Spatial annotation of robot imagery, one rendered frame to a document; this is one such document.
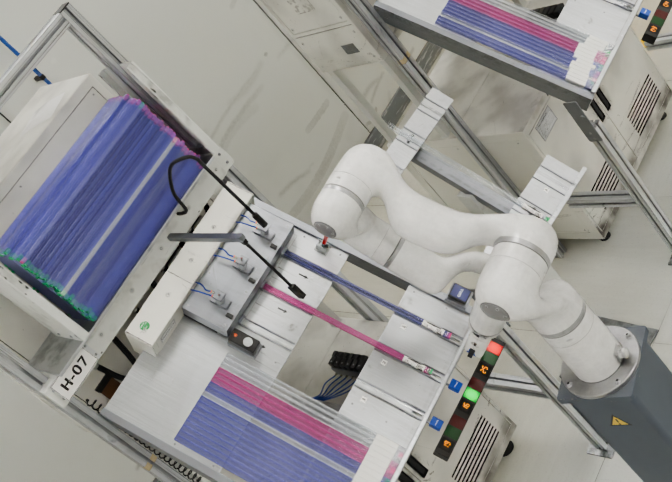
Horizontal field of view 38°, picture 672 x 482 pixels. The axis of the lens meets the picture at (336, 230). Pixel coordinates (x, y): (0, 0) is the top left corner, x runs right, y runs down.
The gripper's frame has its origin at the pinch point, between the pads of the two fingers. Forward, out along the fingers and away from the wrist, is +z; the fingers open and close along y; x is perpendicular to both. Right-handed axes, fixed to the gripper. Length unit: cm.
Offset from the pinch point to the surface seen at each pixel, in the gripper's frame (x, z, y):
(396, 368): 15.0, 3.2, -14.1
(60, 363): 84, -11, -56
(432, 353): 8.8, 3.2, -6.1
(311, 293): 43.8, 3.2, -6.7
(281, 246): 56, -2, -1
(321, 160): 108, 174, 117
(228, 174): 79, -2, 11
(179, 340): 67, 3, -34
